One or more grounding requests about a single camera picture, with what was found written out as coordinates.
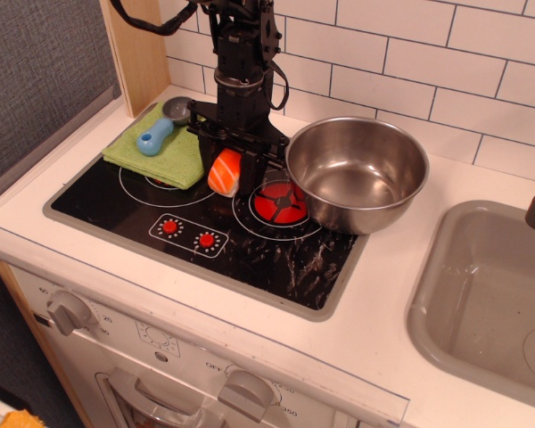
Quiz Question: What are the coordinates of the grey oven dial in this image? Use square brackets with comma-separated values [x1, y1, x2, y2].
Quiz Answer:
[46, 290, 92, 336]
[218, 370, 275, 423]

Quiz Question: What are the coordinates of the left grey oven dial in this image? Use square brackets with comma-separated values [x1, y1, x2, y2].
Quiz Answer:
[46, 290, 92, 336]

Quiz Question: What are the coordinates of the orange salmon sushi toy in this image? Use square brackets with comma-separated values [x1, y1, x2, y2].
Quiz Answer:
[208, 148, 241, 198]

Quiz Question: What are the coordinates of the red stove knob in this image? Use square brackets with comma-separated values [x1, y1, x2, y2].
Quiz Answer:
[198, 234, 216, 249]
[161, 219, 178, 235]

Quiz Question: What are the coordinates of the blue handled grey scoop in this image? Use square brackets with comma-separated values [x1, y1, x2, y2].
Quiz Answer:
[136, 96, 193, 157]

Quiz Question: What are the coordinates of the grey oven door handle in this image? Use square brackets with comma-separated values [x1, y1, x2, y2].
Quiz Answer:
[107, 368, 227, 427]

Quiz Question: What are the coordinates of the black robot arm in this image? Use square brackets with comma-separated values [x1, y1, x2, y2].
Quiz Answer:
[187, 1, 289, 196]

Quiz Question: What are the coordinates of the yellow object at corner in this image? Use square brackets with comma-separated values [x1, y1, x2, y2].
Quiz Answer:
[0, 409, 45, 428]

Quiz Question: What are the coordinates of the stainless steel bowl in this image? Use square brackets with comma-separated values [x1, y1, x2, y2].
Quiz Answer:
[285, 117, 429, 235]

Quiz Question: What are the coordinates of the black toy stovetop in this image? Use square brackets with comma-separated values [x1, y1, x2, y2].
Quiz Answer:
[44, 157, 366, 321]

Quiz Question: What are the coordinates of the right red stove knob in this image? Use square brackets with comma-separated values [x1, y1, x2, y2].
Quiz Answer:
[198, 234, 216, 249]

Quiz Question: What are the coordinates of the right grey oven dial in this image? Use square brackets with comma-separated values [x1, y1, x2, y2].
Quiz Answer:
[218, 370, 275, 423]

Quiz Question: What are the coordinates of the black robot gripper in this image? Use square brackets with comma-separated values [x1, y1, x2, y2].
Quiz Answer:
[188, 66, 289, 196]

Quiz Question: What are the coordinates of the grey toy sink basin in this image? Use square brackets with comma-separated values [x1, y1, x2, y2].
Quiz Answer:
[407, 201, 535, 407]

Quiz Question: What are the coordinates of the green cloth napkin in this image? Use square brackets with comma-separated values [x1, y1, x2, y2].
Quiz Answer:
[102, 102, 204, 190]

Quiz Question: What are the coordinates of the left red stove knob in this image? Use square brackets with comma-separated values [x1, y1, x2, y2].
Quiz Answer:
[161, 219, 178, 235]

